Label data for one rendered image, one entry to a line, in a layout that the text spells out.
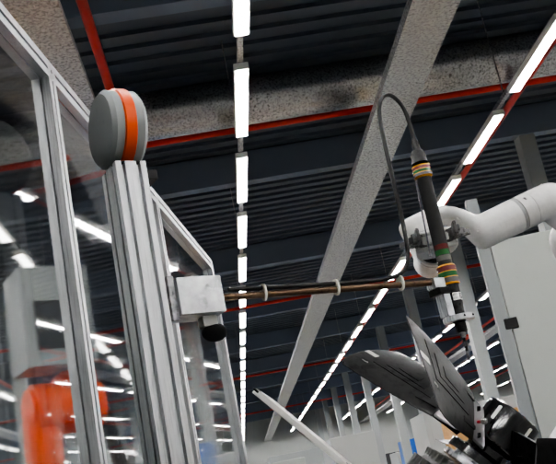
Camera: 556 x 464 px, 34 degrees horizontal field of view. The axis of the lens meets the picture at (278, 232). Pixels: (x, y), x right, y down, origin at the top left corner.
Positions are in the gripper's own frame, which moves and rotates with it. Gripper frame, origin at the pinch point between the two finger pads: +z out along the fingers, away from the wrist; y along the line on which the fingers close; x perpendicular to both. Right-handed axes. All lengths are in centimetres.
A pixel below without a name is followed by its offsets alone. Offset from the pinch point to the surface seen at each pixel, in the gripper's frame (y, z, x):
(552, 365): -52, -179, -21
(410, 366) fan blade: 12.5, -1.9, -28.1
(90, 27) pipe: 181, -462, 345
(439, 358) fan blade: 8.5, 29.3, -31.0
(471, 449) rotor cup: 5, 16, -48
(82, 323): 70, 44, -14
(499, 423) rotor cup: -1.1, 15.3, -44.1
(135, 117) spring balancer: 54, 47, 22
